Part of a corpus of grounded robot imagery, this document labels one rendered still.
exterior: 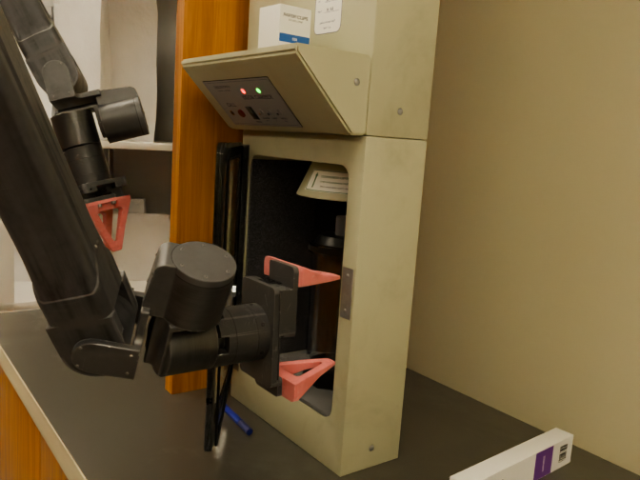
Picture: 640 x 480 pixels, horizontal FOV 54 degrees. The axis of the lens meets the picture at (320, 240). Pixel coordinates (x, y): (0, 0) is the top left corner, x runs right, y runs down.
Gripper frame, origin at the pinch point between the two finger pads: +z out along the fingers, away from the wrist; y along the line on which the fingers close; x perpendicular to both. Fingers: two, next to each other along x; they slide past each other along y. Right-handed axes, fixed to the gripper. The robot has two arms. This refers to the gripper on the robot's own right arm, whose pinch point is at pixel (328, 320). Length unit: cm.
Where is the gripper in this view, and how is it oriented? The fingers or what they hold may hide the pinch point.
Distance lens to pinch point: 70.2
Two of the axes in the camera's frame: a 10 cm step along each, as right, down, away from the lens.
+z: 8.1, -0.5, 5.8
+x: -5.8, -1.5, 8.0
